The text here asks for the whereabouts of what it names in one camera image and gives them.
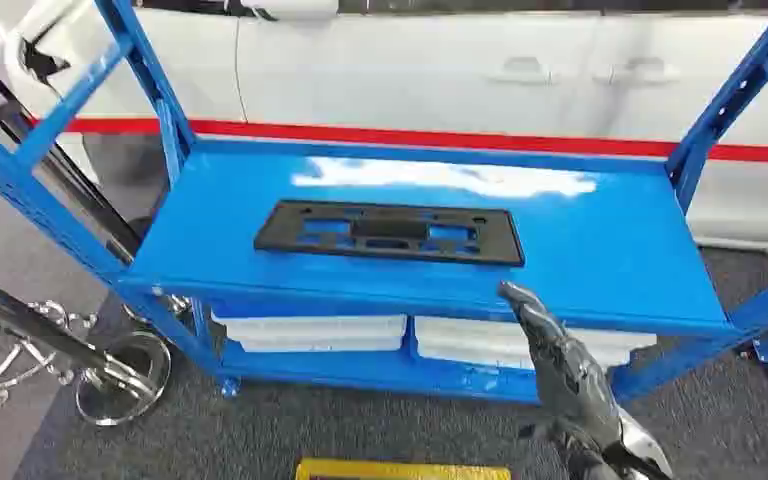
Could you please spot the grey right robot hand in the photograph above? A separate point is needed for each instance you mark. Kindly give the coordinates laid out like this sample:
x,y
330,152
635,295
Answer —
x,y
569,378

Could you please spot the black plastic frame part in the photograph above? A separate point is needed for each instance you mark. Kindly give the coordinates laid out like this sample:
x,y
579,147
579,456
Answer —
x,y
278,233

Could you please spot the blue metal shelf rack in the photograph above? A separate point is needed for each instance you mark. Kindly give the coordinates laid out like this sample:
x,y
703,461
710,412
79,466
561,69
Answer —
x,y
589,252

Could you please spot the yellow flat object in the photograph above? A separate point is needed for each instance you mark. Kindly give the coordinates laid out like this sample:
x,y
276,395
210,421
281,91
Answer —
x,y
397,472

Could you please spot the white car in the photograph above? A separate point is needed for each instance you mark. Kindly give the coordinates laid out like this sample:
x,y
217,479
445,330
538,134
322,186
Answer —
x,y
390,73

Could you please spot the black slanted pole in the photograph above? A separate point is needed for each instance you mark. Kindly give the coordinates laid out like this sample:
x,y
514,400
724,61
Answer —
x,y
86,192

